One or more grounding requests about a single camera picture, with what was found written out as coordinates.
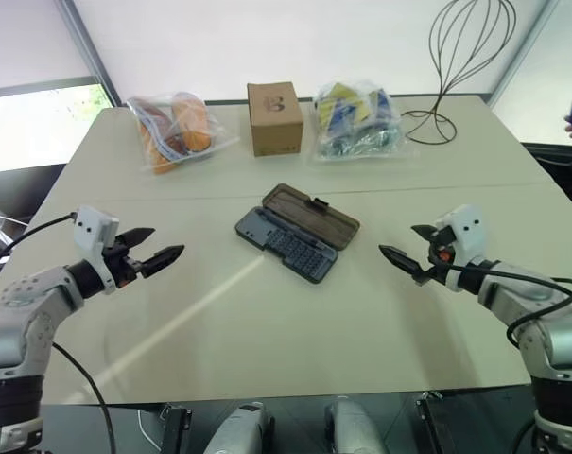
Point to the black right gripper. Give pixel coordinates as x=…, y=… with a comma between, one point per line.
x=440, y=257

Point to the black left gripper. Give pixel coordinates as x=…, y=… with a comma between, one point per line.
x=122, y=267

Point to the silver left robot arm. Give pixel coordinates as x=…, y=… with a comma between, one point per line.
x=30, y=302

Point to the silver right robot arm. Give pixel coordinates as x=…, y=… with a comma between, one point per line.
x=541, y=312

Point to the screwdriver bit case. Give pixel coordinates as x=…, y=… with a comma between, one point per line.
x=309, y=220

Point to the clear bag with orange items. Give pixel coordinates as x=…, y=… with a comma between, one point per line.
x=186, y=127

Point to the clear bag with blue packets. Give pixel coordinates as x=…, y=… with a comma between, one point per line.
x=356, y=123

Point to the dark side table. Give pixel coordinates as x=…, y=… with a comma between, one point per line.
x=562, y=165

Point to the brown cardboard box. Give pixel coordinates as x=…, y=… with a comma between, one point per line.
x=276, y=123

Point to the silver rounded robot leg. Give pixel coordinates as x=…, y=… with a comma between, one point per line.
x=240, y=428
x=354, y=425

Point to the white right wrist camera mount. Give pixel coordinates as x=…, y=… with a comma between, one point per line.
x=465, y=232

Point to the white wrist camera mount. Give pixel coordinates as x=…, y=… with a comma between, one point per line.
x=94, y=229
x=465, y=232

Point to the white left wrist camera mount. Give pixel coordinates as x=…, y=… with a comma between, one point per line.
x=94, y=229

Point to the black metal bracket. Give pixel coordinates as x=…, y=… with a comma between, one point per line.
x=439, y=423
x=174, y=430

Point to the grey window frame post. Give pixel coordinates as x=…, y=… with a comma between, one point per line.
x=94, y=52
x=517, y=49

